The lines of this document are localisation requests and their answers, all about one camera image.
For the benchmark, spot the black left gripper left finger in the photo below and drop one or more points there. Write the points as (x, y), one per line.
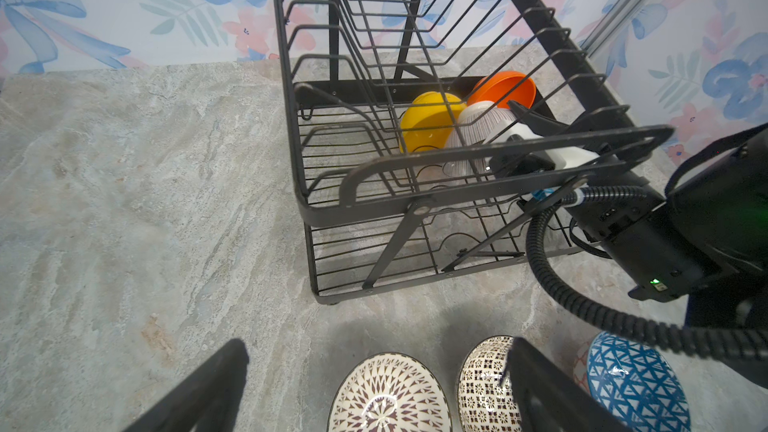
(207, 400)

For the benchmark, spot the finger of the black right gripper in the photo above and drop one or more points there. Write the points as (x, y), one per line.
(529, 124)

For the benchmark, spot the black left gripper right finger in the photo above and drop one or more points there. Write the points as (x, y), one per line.
(548, 399)

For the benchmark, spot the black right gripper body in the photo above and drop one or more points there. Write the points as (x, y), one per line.
(622, 213)

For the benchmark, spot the orange plastic bowl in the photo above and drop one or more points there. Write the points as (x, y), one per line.
(502, 87)

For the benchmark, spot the pink ribbed glass bowl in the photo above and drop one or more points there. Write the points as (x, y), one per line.
(477, 124)

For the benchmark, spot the yellow plastic bowl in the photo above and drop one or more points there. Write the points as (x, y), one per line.
(428, 122)

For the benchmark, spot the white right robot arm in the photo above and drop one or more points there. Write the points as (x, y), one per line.
(703, 238)

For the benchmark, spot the white dotted pattern bowl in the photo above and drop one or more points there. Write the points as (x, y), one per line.
(484, 395)

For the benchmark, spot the blue triangle pattern bowl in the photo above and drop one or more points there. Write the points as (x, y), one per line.
(635, 384)

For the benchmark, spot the white brown lattice bowl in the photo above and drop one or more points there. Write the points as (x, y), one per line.
(390, 392)

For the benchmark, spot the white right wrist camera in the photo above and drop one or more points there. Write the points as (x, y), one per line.
(506, 165)

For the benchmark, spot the black wire dish rack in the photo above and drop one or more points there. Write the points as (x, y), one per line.
(377, 218)

